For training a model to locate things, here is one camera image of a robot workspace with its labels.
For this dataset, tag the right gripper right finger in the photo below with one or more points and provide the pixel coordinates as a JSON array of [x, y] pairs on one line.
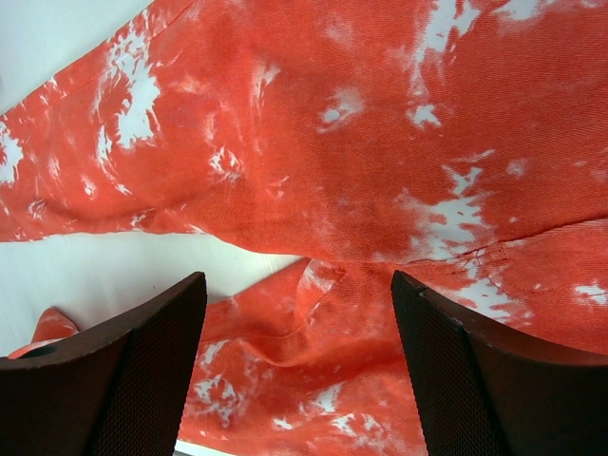
[[483, 388]]

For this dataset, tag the orange white tie-dye trousers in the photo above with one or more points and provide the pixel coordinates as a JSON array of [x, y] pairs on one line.
[[462, 142]]

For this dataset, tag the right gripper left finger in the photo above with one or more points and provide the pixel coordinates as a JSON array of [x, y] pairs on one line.
[[117, 388]]

